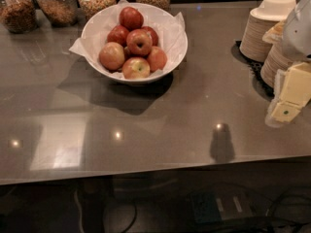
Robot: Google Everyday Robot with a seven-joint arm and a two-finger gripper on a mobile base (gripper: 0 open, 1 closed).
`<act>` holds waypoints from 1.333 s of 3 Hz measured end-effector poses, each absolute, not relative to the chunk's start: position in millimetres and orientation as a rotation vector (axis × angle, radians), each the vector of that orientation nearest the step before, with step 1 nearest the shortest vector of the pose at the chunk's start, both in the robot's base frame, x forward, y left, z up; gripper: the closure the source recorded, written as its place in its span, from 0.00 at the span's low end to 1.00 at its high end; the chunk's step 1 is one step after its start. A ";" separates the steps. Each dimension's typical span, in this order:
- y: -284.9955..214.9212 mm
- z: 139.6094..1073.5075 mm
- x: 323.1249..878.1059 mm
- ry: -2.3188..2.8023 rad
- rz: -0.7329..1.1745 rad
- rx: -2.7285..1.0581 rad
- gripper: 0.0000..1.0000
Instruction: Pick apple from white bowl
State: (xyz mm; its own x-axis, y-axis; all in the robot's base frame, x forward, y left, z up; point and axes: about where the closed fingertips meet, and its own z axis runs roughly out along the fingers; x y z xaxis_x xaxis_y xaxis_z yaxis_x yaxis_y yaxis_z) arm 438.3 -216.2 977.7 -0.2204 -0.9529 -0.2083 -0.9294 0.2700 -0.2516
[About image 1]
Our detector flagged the stack paper bowls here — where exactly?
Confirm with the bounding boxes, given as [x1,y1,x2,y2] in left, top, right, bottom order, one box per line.
[239,0,296,62]
[260,42,293,87]

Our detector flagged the yellow-red apple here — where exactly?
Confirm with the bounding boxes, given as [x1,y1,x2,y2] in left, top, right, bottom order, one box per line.
[121,57,151,80]
[99,42,125,71]

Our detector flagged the back stack paper bowls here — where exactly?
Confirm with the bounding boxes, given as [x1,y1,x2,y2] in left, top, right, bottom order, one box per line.
[239,0,296,62]

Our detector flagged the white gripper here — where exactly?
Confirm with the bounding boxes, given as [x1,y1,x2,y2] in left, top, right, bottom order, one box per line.
[262,0,311,128]

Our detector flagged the left dark red apple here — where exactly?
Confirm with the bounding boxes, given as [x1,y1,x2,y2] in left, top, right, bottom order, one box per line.
[107,25,129,47]

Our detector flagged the black rubber mat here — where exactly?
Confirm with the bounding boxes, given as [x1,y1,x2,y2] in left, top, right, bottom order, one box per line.
[235,41,274,100]

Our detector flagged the right orange-red apple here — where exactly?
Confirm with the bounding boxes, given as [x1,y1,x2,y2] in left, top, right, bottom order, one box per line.
[147,46,167,72]

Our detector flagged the front yellow-red apple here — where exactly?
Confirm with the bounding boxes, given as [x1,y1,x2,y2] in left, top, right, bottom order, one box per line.
[121,57,151,80]

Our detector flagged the white ceramic bowl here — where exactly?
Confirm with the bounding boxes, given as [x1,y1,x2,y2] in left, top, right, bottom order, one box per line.
[80,2,189,84]

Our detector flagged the far left cereal jar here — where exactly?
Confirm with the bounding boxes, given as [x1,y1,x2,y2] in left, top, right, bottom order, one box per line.
[0,0,37,33]

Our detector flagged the left yellow-red apple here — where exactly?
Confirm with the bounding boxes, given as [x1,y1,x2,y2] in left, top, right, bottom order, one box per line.
[99,42,125,71]

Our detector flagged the black cable under table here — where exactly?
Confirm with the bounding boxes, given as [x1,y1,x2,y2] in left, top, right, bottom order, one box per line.
[207,186,311,233]

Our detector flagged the front stack paper bowls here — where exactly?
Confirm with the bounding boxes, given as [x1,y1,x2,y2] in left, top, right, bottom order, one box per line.
[260,42,293,87]

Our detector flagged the white paper bowl liner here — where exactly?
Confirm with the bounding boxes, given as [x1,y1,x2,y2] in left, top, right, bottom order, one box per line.
[68,0,187,81]

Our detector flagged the dark box under table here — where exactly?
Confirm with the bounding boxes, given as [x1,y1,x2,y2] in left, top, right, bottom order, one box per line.
[190,190,255,224]

